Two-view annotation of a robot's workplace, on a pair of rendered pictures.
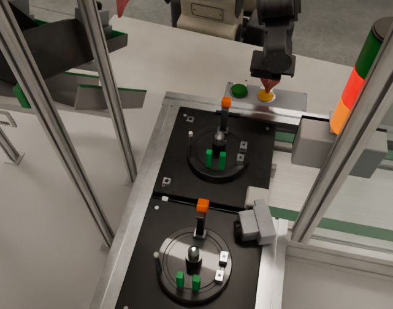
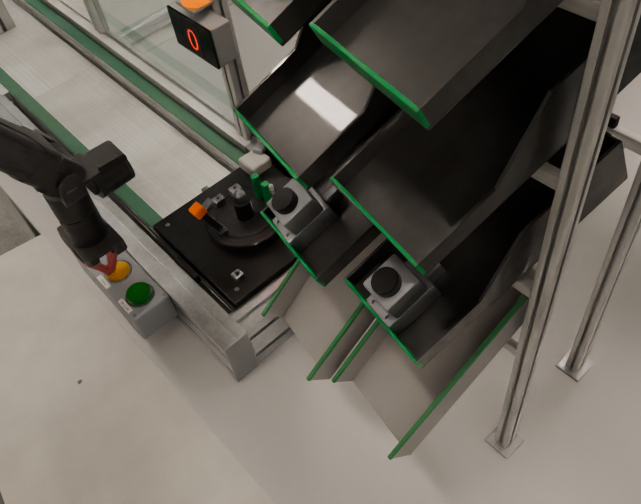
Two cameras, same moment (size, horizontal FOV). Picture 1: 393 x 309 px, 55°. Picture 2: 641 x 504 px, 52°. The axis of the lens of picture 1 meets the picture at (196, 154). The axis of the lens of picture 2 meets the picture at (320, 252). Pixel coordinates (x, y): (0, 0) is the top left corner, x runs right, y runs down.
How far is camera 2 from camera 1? 1.13 m
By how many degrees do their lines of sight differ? 69
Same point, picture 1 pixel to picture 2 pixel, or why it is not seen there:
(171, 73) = (163, 471)
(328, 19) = not seen: outside the picture
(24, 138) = (477, 473)
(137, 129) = (297, 385)
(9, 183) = not seen: hidden behind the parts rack
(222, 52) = (44, 467)
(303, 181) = (186, 189)
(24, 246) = not seen: hidden behind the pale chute
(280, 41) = (106, 146)
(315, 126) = (210, 22)
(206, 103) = (192, 302)
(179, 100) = (222, 323)
